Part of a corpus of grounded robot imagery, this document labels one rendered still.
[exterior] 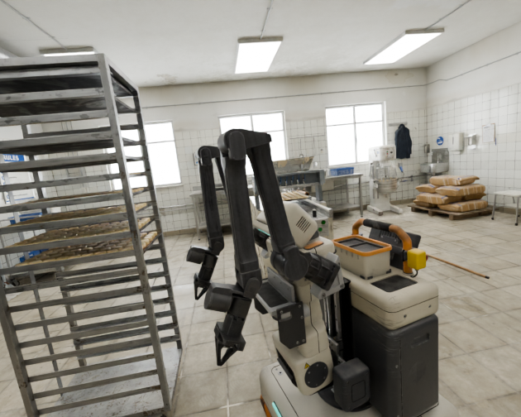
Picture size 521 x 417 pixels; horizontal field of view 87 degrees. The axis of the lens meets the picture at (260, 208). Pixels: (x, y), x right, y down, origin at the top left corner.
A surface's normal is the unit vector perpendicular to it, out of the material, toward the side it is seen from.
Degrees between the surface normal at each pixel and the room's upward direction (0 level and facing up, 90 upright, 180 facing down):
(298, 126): 90
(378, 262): 92
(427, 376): 90
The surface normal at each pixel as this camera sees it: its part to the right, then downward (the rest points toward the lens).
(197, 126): 0.15, 0.15
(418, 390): 0.37, 0.11
